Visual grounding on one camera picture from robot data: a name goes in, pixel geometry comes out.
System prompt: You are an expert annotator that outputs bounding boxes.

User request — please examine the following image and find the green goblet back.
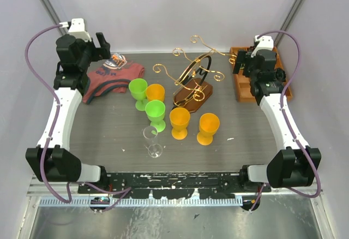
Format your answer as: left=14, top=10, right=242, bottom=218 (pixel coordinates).
left=128, top=78, right=148, bottom=111

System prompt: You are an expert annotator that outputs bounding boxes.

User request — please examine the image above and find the green goblet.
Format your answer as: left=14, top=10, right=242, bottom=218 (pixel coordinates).
left=145, top=100, right=166, bottom=133
left=128, top=78, right=148, bottom=111

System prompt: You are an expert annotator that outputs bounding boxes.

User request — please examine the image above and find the orange goblet back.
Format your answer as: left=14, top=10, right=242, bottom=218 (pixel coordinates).
left=146, top=83, right=165, bottom=101

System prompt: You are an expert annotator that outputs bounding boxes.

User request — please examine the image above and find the orange goblet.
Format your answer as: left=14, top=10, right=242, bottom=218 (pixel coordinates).
left=146, top=83, right=165, bottom=101
left=197, top=113, right=220, bottom=146
left=170, top=107, right=190, bottom=140

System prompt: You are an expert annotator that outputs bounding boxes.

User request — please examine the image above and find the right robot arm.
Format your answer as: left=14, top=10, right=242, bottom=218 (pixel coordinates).
left=233, top=50, right=321, bottom=192

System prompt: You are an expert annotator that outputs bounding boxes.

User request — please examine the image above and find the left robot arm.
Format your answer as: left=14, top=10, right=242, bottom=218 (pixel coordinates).
left=25, top=32, right=111, bottom=193

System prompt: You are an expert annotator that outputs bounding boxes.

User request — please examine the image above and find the gold wine glass rack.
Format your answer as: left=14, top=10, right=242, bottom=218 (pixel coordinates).
left=152, top=35, right=237, bottom=108

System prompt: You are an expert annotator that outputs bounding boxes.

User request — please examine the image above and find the clear wine glass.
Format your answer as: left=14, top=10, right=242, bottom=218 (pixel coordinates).
left=142, top=126, right=163, bottom=158

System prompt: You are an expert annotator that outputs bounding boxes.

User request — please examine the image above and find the red printed t-shirt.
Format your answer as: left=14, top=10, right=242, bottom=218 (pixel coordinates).
left=82, top=53, right=145, bottom=104

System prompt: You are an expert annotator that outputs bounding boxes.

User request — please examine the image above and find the green goblet front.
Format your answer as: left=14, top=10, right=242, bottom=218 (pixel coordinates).
left=145, top=100, right=166, bottom=133

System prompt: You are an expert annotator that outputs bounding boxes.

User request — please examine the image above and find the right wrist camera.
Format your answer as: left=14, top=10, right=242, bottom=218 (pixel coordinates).
left=251, top=35, right=274, bottom=57

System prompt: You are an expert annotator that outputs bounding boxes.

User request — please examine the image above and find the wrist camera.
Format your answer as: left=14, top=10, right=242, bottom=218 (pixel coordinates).
left=251, top=35, right=274, bottom=57
left=68, top=18, right=92, bottom=42

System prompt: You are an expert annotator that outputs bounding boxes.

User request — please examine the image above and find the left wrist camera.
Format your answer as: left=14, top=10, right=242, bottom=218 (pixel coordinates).
left=68, top=18, right=92, bottom=42

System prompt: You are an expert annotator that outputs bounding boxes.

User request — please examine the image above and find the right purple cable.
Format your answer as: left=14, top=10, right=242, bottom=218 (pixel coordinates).
left=249, top=29, right=322, bottom=212

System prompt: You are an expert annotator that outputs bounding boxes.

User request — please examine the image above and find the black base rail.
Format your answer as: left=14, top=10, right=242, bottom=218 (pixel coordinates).
left=77, top=171, right=272, bottom=199

